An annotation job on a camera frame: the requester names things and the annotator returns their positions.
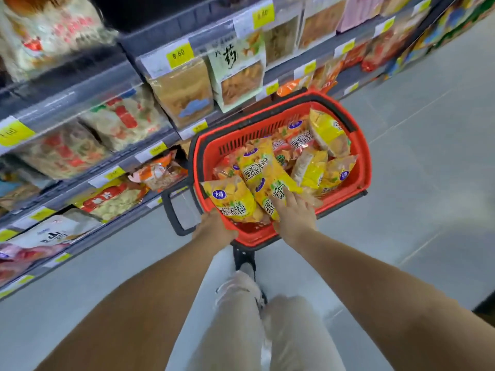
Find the person's left hand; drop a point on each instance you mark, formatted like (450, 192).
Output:
(212, 233)

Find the person's right hand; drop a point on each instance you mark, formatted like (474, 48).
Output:
(296, 222)

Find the yellow snack packets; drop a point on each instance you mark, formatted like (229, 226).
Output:
(309, 169)

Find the red plastic shopping basket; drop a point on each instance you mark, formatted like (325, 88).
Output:
(361, 162)

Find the grey store shelving unit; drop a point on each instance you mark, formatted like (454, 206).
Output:
(69, 100)

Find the person's left forearm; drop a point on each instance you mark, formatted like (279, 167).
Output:
(135, 312)

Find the person's right forearm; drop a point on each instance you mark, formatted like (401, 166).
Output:
(386, 305)

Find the black slipper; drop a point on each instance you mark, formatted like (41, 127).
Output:
(243, 256)

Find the orange white bag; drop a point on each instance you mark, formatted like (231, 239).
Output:
(158, 171)

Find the pale bag red label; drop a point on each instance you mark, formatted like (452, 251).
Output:
(112, 200)

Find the beige trousers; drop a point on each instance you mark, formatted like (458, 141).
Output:
(297, 336)

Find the tan pastry pack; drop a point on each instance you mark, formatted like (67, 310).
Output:
(181, 92)

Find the pale red noodle bag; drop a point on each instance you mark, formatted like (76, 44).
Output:
(123, 119)
(62, 152)

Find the white green pastry pack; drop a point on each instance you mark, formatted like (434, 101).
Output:
(239, 81)

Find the white ink drawing bag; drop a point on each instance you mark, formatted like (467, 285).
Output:
(54, 229)

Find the clear window pastry pack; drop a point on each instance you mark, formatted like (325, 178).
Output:
(321, 23)
(280, 38)

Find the row of red orange bags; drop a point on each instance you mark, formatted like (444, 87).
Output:
(379, 50)

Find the blue bag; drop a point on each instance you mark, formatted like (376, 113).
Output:
(19, 195)

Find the dark brown panel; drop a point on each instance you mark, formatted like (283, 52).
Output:
(485, 314)

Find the pink wafer pack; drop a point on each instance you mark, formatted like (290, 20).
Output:
(359, 11)

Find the orange bread pack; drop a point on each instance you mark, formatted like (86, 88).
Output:
(396, 3)

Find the pale prawn cracker bag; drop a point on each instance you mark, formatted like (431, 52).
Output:
(58, 30)

